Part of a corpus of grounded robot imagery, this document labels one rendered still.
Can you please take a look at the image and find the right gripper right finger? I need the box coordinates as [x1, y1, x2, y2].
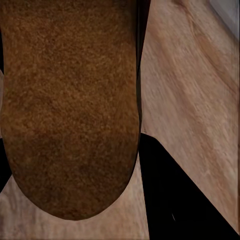
[138, 133, 240, 240]

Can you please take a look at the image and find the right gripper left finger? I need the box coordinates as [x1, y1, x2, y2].
[0, 138, 12, 193]

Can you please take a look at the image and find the sandal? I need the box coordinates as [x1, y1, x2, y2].
[0, 0, 151, 221]

